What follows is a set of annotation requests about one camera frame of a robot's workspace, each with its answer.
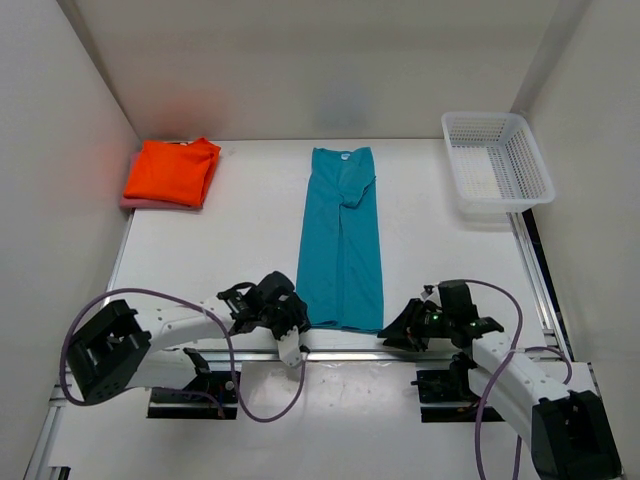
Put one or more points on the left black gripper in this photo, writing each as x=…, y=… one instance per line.
x=298, y=315

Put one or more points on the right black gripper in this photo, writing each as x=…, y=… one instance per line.
x=403, y=331

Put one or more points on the teal t shirt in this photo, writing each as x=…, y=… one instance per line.
x=339, y=273

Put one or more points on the orange t shirt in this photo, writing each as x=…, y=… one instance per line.
x=201, y=148

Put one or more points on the pink t shirt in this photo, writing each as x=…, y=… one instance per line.
x=145, y=201

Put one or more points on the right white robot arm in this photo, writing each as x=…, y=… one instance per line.
x=566, y=431

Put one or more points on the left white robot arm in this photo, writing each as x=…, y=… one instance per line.
x=120, y=348

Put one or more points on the white plastic basket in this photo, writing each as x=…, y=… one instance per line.
x=496, y=164

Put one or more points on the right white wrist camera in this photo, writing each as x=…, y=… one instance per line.
x=430, y=294

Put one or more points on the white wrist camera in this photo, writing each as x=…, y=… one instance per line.
x=430, y=294
x=289, y=348

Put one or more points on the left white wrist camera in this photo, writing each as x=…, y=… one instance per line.
x=289, y=348

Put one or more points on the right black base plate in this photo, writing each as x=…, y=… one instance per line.
x=443, y=398

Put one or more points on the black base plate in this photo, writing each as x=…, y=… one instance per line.
x=200, y=400
x=443, y=398

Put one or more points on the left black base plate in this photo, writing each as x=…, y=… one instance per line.
x=200, y=400

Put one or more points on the aluminium frame rail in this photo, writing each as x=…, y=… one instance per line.
x=41, y=465

